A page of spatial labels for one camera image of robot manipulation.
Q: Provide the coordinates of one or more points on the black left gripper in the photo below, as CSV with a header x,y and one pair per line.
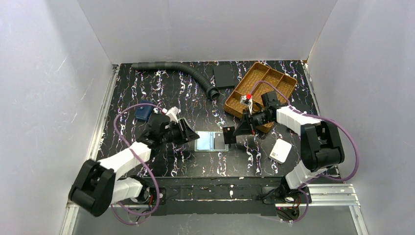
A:
x,y
181,131

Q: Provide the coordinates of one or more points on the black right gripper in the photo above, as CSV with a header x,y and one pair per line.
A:
x,y
249,120

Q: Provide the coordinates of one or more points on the black VIP card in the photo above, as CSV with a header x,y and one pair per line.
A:
x,y
229,137

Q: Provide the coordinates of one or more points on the mint green snap card holder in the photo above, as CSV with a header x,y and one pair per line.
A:
x,y
210,142

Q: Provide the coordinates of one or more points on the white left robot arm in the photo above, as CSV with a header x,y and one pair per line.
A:
x,y
98,184

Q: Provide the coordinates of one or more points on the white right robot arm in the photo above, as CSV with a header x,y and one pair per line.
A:
x,y
320,144

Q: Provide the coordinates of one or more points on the blue leather card holder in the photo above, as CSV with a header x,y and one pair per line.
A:
x,y
144,111

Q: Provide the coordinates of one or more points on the white rectangular box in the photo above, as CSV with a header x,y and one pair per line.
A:
x,y
280,151

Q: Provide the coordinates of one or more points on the woven wicker divided tray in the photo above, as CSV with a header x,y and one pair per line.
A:
x,y
258,71

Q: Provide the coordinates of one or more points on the flat black square pad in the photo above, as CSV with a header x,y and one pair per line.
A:
x,y
223,77

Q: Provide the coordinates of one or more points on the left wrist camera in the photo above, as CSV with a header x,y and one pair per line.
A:
x,y
172,113

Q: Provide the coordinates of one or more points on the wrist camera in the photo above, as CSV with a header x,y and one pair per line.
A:
x,y
172,113
247,101

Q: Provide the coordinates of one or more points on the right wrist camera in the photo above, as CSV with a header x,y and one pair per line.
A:
x,y
247,101

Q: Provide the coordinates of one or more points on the aluminium frame rail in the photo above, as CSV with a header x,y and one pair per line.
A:
x,y
210,192

